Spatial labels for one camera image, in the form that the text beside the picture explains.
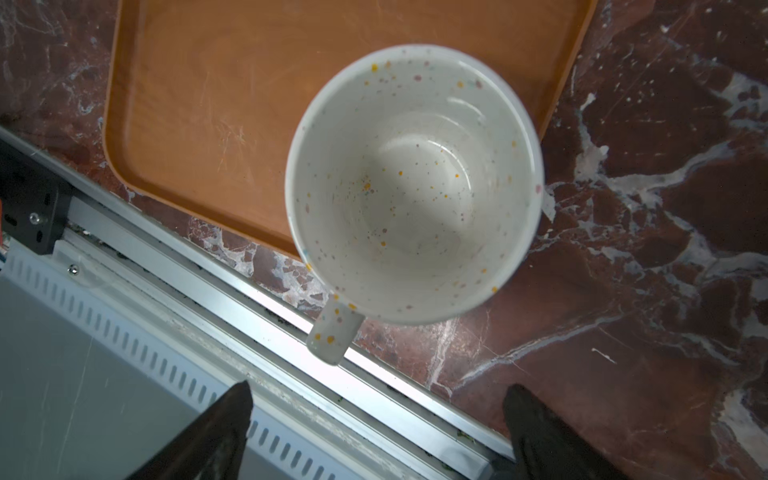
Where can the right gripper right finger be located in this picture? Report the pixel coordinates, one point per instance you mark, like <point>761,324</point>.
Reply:
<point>545,447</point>

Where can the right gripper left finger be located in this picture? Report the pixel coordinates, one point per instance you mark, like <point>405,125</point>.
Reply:
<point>211,447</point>

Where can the white speckled mug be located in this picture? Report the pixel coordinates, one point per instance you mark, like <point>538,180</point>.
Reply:
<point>413,190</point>

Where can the orange serving tray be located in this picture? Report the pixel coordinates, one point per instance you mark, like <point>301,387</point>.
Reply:
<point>204,97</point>

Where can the aluminium front rail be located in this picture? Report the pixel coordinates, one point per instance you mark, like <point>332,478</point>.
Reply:
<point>260,334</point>

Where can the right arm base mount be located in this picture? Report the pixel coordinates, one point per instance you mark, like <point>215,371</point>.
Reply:
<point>34,201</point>

